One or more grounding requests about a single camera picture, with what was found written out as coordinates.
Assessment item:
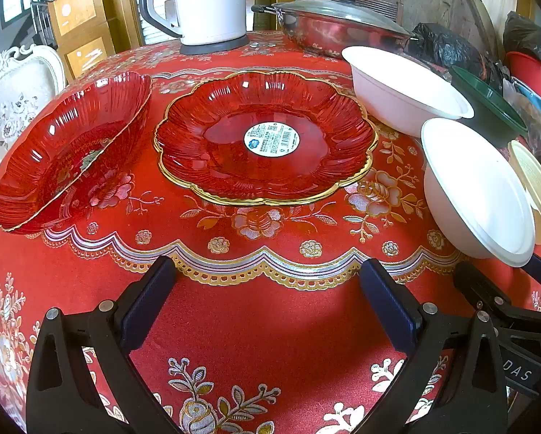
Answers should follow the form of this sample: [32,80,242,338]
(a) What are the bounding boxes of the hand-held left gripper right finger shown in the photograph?
[358,259,508,434]

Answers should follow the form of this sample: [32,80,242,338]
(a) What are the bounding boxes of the black plastic bag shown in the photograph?
[503,11,541,71]
[408,22,502,86]

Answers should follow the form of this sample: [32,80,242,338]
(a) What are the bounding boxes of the red ribbed glass plate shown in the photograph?
[0,72,153,236]

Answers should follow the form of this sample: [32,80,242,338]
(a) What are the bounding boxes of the glass pot lid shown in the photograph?
[272,0,413,37]

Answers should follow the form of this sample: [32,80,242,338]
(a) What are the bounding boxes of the red scalloped plate with label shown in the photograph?
[153,70,380,206]

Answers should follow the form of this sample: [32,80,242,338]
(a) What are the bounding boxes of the dark green bowl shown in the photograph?
[449,65,529,150]

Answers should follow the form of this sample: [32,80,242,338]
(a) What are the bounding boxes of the clear plastic bag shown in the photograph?
[501,79,541,159]

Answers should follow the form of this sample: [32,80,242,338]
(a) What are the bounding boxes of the red plastic basin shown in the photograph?
[506,52,541,109]

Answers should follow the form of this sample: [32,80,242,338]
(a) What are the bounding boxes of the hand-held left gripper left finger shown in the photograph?
[25,255,183,434]

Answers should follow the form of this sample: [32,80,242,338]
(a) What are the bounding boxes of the white electric kettle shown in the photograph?
[139,0,252,59]

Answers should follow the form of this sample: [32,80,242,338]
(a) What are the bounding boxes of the red floral tablecloth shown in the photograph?
[0,31,541,434]

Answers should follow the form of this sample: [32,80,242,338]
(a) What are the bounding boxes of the yellow wooden cabinet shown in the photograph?
[48,0,144,80]

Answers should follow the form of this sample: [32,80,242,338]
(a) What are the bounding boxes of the white bowl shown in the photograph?
[420,118,536,268]
[341,46,474,139]

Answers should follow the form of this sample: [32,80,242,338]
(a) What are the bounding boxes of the stainless steel pot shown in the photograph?
[251,2,416,59]

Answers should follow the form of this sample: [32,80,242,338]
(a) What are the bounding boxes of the white ornate chair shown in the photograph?
[0,44,67,179]

